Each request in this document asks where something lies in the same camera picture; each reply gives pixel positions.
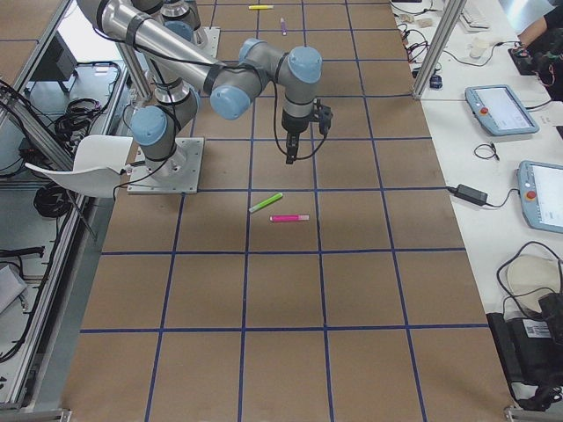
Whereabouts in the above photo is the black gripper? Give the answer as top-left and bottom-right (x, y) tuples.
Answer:
(281, 110), (310, 164)

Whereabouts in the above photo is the pink highlighter pen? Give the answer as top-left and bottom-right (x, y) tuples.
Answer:
(269, 215), (310, 223)

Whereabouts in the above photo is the purple highlighter pen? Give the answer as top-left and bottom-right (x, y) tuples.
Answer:
(280, 18), (288, 36)

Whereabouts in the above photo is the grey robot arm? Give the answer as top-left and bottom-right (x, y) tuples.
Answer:
(132, 0), (208, 47)
(78, 1), (333, 164)

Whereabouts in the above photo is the white paper cup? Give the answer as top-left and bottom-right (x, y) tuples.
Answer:
(469, 37), (490, 59)

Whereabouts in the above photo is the green highlighter pen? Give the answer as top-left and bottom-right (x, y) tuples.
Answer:
(248, 193), (283, 214)

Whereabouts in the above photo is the yellow highlighter pen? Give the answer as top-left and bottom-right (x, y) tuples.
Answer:
(248, 4), (274, 11)

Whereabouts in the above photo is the black power adapter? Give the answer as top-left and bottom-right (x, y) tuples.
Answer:
(446, 184), (487, 207)

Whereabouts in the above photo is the white plastic chair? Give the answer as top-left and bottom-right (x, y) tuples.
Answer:
(26, 135), (133, 201)

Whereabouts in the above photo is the upper teach pendant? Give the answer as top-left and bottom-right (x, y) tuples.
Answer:
(464, 84), (539, 136)

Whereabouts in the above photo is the teach pendant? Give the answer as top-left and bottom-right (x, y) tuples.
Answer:
(516, 160), (562, 233)
(464, 84), (539, 136)

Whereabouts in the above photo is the lower teach pendant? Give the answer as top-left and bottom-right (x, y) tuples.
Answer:
(516, 160), (562, 233)

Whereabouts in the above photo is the round white disc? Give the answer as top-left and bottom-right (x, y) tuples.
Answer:
(507, 255), (561, 313)

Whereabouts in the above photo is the black device bottom right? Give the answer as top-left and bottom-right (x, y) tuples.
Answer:
(486, 292), (562, 411)

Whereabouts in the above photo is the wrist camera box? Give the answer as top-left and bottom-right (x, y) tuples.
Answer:
(314, 98), (333, 137)

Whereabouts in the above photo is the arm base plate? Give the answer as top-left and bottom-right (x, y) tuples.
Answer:
(127, 137), (205, 194)
(168, 24), (220, 58)

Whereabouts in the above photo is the small black cable loop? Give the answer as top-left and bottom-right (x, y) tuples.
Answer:
(473, 142), (500, 162)

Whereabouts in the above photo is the aluminium frame post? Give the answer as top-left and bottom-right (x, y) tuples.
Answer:
(412, 0), (466, 100)

